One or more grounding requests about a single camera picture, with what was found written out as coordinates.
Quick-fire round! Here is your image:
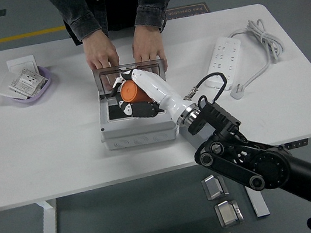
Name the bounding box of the person's right hand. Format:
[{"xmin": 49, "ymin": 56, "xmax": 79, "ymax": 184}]
[{"xmin": 81, "ymin": 30, "xmax": 121, "ymax": 75}]

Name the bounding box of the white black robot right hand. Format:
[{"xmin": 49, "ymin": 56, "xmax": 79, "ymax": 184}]
[{"xmin": 106, "ymin": 61, "xmax": 195, "ymax": 133}]

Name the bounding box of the person's left hand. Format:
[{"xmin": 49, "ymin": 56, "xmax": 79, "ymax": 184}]
[{"xmin": 128, "ymin": 20, "xmax": 170, "ymax": 76}]

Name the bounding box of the orange cylinder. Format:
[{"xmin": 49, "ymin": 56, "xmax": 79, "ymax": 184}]
[{"xmin": 117, "ymin": 77, "xmax": 154, "ymax": 107}]

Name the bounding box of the grey junction box with lid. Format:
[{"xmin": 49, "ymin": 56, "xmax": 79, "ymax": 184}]
[{"xmin": 89, "ymin": 57, "xmax": 181, "ymax": 152}]

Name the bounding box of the grey cube with round hole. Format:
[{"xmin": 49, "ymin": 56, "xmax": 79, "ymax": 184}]
[{"xmin": 177, "ymin": 119, "xmax": 219, "ymax": 152}]

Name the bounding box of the person's torso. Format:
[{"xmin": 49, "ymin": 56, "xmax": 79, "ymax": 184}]
[{"xmin": 59, "ymin": 0, "xmax": 166, "ymax": 48}]

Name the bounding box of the dark floor sign with text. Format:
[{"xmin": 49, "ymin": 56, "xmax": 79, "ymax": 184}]
[{"xmin": 164, "ymin": 1, "xmax": 212, "ymax": 21}]

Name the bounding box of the purple plastic tray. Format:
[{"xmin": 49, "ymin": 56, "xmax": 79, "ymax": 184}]
[{"xmin": 0, "ymin": 64, "xmax": 57, "ymax": 110}]

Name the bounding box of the white flat cover plate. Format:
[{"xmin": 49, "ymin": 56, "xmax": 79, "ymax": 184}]
[{"xmin": 0, "ymin": 81, "xmax": 29, "ymax": 104}]

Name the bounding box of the black table control panel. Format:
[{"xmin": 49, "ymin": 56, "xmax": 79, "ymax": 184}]
[{"xmin": 283, "ymin": 138, "xmax": 310, "ymax": 151}]

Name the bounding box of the plain white switch plate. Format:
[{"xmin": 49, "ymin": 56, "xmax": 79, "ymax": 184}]
[{"xmin": 5, "ymin": 54, "xmax": 40, "ymax": 79}]

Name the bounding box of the white wall socket panel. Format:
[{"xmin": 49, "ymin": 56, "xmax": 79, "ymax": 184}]
[{"xmin": 5, "ymin": 65, "xmax": 50, "ymax": 102}]

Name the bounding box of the metal floor bracket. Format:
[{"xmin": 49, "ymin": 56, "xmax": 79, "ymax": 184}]
[
  {"xmin": 199, "ymin": 172, "xmax": 230, "ymax": 203},
  {"xmin": 213, "ymin": 197, "xmax": 246, "ymax": 229}
]

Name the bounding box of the white power cord with plug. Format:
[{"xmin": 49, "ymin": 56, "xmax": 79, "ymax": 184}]
[{"xmin": 219, "ymin": 15, "xmax": 291, "ymax": 101}]

